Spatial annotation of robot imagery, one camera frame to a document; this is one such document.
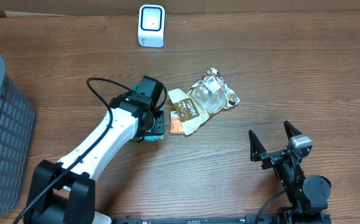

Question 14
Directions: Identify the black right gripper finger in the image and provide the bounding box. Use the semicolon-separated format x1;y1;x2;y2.
249;130;267;162
283;120;302;140

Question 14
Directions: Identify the orange tissue packet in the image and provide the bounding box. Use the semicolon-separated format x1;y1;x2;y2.
169;111;184;134

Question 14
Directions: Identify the green lid jar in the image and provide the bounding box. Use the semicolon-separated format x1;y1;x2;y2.
131;83;140;91

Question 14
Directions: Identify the clear snack bag brown label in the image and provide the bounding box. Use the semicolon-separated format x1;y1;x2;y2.
168;67;240;136

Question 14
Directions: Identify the teal tissue packet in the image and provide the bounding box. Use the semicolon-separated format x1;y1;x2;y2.
143;135;164;141

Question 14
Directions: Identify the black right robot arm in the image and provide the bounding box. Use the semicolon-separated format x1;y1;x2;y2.
245;121;332;224

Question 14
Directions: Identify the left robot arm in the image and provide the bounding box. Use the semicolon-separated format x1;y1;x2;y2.
15;76;168;224

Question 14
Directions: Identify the white barcode scanner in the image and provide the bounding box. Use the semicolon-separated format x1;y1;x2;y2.
138;4;165;48

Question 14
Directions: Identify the dark grey plastic basket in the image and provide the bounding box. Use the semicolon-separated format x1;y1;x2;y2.
0;55;36;215

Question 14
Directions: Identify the cardboard back panel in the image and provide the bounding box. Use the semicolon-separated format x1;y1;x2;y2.
0;0;360;17

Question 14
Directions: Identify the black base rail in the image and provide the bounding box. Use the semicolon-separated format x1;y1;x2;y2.
105;213;333;224

